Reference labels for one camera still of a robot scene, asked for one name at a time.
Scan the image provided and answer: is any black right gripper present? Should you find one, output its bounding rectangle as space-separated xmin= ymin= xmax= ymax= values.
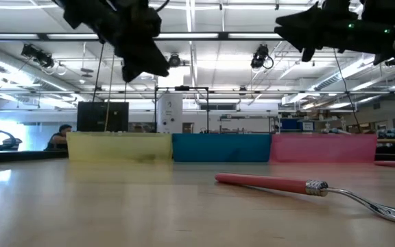
xmin=274 ymin=0 xmax=395 ymax=63

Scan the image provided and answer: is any black metal frame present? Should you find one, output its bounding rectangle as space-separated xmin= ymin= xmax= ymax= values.
xmin=154 ymin=85 xmax=211 ymax=135

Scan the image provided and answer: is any overhead light bar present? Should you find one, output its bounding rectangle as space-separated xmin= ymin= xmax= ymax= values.
xmin=0 ymin=32 xmax=395 ymax=42

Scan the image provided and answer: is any red-handled metal fork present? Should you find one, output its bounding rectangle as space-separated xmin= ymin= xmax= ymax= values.
xmin=214 ymin=172 xmax=395 ymax=226

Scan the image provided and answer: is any blue plastic bin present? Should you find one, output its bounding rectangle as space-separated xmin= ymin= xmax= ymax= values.
xmin=171 ymin=132 xmax=273 ymax=163

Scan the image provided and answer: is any black overhead camera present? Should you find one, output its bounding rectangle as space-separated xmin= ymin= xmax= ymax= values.
xmin=250 ymin=43 xmax=275 ymax=71

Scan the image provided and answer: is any black monitor panel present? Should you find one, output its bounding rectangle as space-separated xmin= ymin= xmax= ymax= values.
xmin=76 ymin=101 xmax=130 ymax=133

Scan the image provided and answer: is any white cylindrical machine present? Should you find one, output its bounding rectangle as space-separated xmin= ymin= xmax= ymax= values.
xmin=156 ymin=92 xmax=184 ymax=135

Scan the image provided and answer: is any yellow hanging cord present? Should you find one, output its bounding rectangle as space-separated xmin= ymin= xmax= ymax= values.
xmin=103 ymin=51 xmax=116 ymax=133

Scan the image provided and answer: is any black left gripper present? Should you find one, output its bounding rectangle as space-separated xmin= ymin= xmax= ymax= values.
xmin=87 ymin=0 xmax=171 ymax=84

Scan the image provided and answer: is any yellow plastic bin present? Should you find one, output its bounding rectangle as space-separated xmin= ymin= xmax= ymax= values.
xmin=66 ymin=132 xmax=173 ymax=163

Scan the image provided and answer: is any pink plastic bin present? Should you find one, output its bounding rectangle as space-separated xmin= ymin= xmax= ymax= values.
xmin=270 ymin=133 xmax=379 ymax=163

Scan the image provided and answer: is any person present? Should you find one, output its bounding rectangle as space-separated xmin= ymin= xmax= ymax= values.
xmin=44 ymin=123 xmax=73 ymax=152

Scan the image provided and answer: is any background metal shelving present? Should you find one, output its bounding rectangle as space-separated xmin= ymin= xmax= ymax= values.
xmin=217 ymin=114 xmax=278 ymax=135

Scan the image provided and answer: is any black dome camera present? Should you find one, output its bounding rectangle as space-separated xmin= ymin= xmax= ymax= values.
xmin=168 ymin=53 xmax=182 ymax=69

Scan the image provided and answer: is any blue storage crate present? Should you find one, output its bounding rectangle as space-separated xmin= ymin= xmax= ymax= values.
xmin=279 ymin=117 xmax=315 ymax=132

